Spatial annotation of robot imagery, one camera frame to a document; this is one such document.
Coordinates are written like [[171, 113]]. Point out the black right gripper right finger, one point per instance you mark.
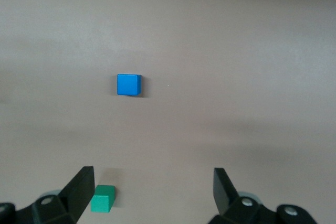
[[223, 192]]

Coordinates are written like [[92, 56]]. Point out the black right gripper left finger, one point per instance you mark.
[[78, 192]]

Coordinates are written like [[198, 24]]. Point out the blue wooden cube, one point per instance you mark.
[[127, 85]]

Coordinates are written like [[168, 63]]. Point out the green wooden cube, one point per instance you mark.
[[101, 199]]

